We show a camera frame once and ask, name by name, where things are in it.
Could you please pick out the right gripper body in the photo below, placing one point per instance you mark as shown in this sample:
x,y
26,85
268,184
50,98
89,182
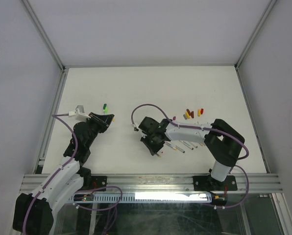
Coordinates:
x,y
152,144

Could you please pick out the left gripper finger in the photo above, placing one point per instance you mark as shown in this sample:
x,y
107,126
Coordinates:
x,y
108,119
102,118

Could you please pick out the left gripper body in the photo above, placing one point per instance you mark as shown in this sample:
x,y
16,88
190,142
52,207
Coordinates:
x,y
99,127

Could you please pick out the green capped pen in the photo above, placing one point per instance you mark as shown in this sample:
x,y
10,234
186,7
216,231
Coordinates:
x,y
104,108

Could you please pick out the purple pen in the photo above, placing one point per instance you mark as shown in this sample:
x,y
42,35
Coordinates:
x,y
188,145

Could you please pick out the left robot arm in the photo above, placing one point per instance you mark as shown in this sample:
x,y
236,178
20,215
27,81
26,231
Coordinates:
x,y
36,212

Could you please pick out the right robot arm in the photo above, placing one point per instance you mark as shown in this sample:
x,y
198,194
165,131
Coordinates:
x,y
222,140

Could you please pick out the opened pen with orange end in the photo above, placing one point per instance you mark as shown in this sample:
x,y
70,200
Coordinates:
x,y
171,146

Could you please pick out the opened black pen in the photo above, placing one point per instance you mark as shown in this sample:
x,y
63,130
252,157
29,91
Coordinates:
x,y
180,149

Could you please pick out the brown pen cap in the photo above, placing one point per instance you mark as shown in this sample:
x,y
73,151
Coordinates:
x,y
190,114

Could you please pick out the aluminium front rail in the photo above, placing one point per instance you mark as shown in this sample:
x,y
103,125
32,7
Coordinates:
x,y
261,183

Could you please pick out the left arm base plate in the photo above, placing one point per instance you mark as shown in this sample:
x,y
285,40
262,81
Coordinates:
x,y
92,182

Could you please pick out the slotted cable duct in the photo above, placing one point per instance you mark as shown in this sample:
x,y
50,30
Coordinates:
x,y
143,197

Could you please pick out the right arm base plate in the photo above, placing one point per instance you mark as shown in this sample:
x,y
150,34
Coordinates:
x,y
207,183

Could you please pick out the left frame post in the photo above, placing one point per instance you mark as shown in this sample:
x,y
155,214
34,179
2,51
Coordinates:
x,y
42,33

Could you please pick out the frame post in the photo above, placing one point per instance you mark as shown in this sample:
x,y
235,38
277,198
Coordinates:
x,y
42,33
255,33

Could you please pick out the right frame post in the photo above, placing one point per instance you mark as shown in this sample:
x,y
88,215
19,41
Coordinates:
x,y
255,33

